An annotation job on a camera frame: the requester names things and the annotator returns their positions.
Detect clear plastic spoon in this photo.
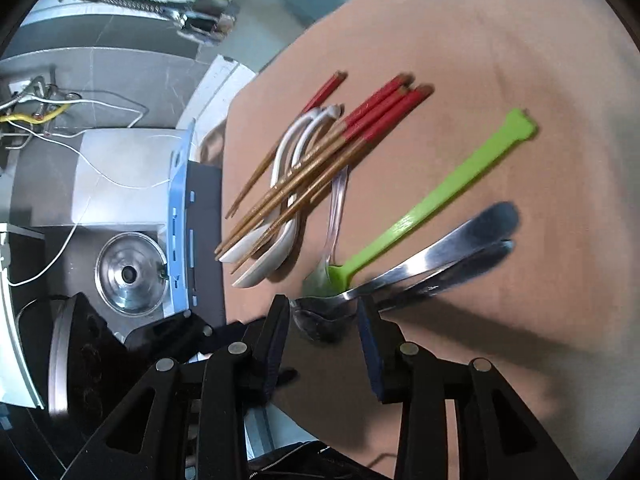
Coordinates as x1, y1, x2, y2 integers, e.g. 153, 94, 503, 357
302, 167, 349, 297

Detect stainless steel spoon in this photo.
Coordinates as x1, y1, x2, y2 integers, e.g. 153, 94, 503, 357
292, 240, 515, 344
290, 202, 520, 318

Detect white ceramic spoon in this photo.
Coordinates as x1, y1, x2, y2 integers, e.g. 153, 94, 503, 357
232, 105, 343, 288
218, 104, 343, 263

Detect steel pot lid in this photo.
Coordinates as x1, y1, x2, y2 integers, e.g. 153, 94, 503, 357
94, 232, 168, 318

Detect chrome kitchen faucet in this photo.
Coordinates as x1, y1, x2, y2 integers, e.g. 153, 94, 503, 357
54, 0, 239, 44

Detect yellow wire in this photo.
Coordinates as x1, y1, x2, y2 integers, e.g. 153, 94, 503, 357
0, 102, 72, 126

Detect lone red-tipped chopstick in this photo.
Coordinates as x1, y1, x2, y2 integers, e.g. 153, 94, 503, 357
224, 69, 348, 220

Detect green plastic spoon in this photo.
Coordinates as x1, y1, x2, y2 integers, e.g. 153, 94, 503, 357
329, 108, 538, 294

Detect white cutting board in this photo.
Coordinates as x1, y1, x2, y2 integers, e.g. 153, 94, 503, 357
70, 128, 186, 226

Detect red-tipped wooden chopstick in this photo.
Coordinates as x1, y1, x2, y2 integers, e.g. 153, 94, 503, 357
215, 73, 414, 256

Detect blue plastic basket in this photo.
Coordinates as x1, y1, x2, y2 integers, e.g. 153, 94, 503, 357
163, 120, 195, 318

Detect white power cable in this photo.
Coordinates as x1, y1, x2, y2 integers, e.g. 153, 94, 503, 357
0, 74, 174, 288

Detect tan felt mat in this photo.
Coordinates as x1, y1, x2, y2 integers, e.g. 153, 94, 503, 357
222, 0, 639, 479

